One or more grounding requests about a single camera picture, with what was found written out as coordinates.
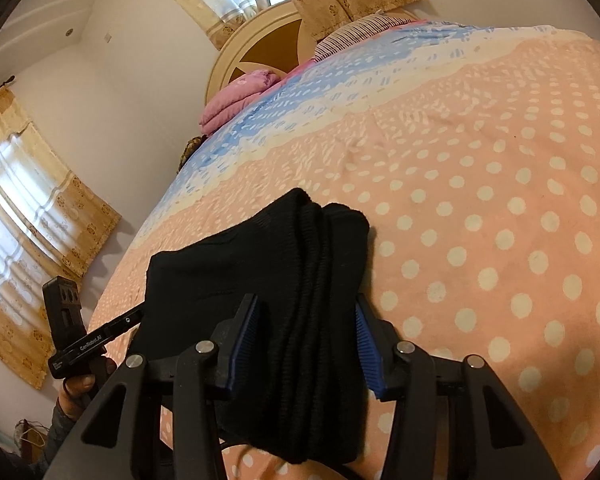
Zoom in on person's left hand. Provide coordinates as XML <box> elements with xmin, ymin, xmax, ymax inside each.
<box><xmin>56</xmin><ymin>356</ymin><xmax>118</xmax><ymax>422</ymax></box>

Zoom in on pink polka dot blanket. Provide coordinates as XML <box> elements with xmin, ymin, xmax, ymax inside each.
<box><xmin>86</xmin><ymin>19</ymin><xmax>600</xmax><ymax>480</ymax></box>

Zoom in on folded pink quilt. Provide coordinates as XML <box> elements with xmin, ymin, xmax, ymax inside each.
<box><xmin>199</xmin><ymin>69</ymin><xmax>282</xmax><ymax>137</ymax></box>

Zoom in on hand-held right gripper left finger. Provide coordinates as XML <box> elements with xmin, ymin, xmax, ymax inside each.
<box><xmin>42</xmin><ymin>293</ymin><xmax>261</xmax><ymax>480</ymax></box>

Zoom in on brown patterned cloth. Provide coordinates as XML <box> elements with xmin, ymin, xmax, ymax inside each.
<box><xmin>176</xmin><ymin>135</ymin><xmax>204</xmax><ymax>172</ymax></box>

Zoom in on person's left forearm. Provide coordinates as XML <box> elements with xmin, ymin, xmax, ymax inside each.
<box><xmin>37</xmin><ymin>400</ymin><xmax>83</xmax><ymax>480</ymax></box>

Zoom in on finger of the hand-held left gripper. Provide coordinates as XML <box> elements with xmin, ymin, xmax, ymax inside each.
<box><xmin>110</xmin><ymin>306</ymin><xmax>147</xmax><ymax>339</ymax></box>

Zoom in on cream wooden headboard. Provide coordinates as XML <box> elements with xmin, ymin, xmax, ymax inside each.
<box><xmin>204</xmin><ymin>1</ymin><xmax>322</xmax><ymax>112</ymax></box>

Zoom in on black pants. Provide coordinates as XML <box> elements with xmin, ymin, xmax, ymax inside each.
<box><xmin>129</xmin><ymin>187</ymin><xmax>382</xmax><ymax>467</ymax></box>

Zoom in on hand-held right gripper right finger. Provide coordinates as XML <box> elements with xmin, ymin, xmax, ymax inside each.
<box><xmin>354</xmin><ymin>292</ymin><xmax>564</xmax><ymax>480</ymax></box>

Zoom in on striped pillow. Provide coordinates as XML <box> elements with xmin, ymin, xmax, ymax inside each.
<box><xmin>311</xmin><ymin>13</ymin><xmax>417</xmax><ymax>62</ymax></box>

